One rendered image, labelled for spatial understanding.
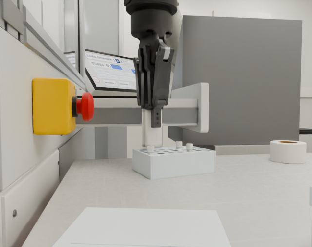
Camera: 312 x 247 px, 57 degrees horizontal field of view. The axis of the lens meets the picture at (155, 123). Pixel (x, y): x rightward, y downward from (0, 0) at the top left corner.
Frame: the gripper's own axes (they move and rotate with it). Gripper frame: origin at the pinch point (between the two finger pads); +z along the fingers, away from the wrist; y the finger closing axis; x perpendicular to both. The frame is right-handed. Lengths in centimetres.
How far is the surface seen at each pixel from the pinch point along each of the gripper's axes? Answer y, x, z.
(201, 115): -4.7, 13.8, -1.9
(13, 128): 16.0, -22.1, -1.6
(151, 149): 4.4, -2.0, 3.3
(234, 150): -19.7, 35.7, 9.1
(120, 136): -115, 31, 14
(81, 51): -72, 1, -26
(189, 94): -13.0, 16.0, -6.8
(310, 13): -279, 408, -156
